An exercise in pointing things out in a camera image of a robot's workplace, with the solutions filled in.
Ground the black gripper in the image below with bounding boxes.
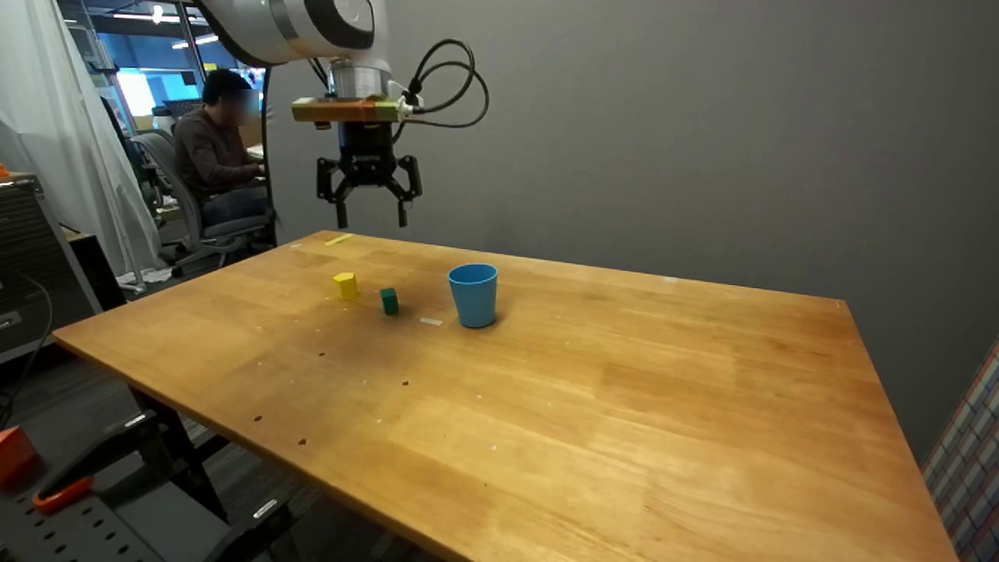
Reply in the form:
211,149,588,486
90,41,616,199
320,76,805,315
316,119,423,236

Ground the yellow block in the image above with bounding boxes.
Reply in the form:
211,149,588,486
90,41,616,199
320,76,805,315
331,269,363,306

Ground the blue cup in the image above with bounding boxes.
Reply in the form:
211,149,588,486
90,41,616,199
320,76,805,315
445,260,503,330

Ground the seated person dark hair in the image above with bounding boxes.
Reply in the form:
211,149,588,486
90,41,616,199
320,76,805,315
167,66,274,228

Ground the grey office chair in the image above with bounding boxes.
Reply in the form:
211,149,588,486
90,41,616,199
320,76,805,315
132,129,281,279

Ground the white curtain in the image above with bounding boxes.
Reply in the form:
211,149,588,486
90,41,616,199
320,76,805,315
0,0,167,293

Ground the black cabinet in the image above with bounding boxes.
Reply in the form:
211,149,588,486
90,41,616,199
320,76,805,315
0,172,102,363

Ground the orange box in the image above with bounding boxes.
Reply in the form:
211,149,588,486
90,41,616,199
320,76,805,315
0,424,39,492

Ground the plaid cloth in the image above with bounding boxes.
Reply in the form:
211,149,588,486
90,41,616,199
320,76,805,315
922,341,999,562

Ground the wrist camera mount plate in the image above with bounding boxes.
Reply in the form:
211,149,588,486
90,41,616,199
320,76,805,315
291,95,414,129

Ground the black looped gripper cable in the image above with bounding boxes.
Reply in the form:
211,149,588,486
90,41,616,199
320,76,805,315
390,39,494,144

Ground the black table leg frame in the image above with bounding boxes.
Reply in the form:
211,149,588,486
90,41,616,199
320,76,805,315
27,383,307,562

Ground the orange clamp handle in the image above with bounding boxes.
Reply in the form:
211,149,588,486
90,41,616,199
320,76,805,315
27,475,98,519

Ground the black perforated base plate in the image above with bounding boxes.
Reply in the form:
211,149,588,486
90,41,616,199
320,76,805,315
0,485,167,562

